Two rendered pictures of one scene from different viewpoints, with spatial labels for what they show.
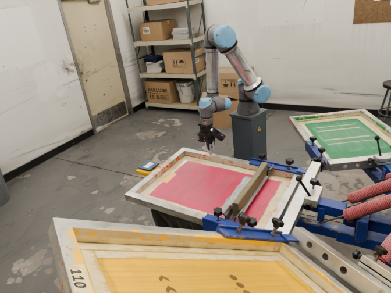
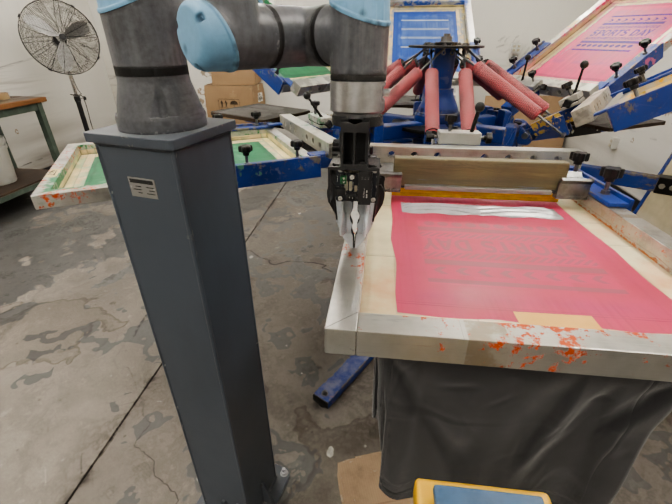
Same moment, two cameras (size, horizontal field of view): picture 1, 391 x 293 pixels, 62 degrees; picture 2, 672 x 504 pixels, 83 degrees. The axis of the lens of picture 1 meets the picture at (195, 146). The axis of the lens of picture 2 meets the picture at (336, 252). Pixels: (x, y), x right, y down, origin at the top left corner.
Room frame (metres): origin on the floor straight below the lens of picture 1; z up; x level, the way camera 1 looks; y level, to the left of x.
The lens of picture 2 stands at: (2.10, 0.40, 1.34)
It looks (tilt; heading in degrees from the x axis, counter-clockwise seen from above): 29 degrees down; 243
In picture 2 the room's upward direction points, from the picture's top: straight up
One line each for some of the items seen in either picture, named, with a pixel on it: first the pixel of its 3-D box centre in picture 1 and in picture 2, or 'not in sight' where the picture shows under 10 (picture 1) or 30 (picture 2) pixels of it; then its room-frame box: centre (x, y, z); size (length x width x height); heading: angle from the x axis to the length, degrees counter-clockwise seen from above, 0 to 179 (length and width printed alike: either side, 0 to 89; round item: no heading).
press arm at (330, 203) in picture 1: (324, 206); not in sight; (1.19, -0.55, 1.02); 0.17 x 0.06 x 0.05; 56
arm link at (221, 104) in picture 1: (220, 104); (298, 37); (1.87, -0.18, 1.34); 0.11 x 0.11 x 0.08; 18
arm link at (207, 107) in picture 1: (206, 107); (357, 33); (1.82, -0.09, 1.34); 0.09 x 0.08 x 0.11; 108
